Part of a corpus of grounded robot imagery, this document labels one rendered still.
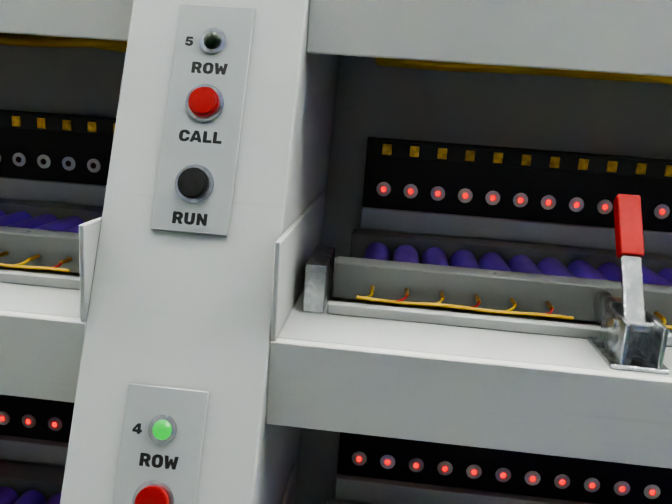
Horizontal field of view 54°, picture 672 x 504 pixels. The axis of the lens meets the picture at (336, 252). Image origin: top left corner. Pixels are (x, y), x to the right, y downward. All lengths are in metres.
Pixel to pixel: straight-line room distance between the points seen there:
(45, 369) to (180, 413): 0.08
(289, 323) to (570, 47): 0.21
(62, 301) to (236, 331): 0.11
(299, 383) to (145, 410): 0.08
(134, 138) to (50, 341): 0.11
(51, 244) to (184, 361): 0.14
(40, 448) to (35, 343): 0.20
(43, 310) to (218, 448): 0.12
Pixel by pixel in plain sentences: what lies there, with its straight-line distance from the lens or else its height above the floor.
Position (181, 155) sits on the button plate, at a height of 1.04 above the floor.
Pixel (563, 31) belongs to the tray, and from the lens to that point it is 0.38.
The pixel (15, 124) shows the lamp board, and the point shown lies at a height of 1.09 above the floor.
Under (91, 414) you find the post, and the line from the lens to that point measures 0.35.
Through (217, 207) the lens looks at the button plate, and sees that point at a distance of 0.34.
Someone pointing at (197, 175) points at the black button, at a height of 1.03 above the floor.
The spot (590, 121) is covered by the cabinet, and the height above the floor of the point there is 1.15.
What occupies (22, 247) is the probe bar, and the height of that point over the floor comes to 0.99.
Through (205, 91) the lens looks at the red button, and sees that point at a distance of 0.35.
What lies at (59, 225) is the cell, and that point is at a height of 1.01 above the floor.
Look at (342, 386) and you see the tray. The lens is 0.33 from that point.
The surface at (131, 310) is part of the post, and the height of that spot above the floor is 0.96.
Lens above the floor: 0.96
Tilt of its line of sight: 7 degrees up
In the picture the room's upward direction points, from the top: 6 degrees clockwise
